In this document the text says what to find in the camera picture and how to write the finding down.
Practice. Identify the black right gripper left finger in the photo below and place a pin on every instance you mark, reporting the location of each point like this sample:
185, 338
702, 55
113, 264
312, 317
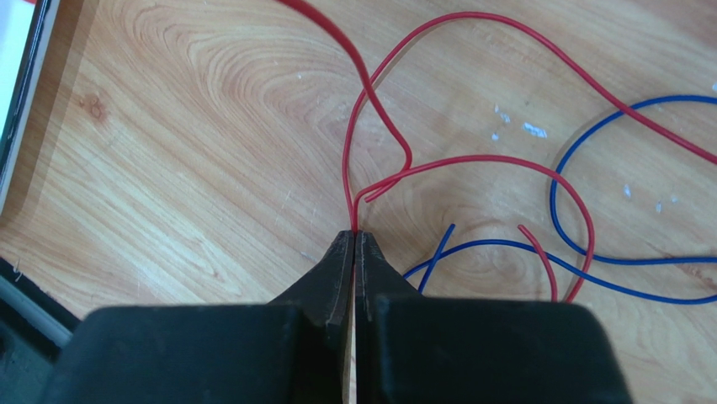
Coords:
288, 350

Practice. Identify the strawberry print tray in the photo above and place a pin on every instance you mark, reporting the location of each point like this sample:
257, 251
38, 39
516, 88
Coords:
26, 28

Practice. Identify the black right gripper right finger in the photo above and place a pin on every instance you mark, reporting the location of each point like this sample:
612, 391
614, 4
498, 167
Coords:
414, 349

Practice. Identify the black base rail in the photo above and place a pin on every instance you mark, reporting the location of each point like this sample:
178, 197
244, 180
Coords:
34, 330

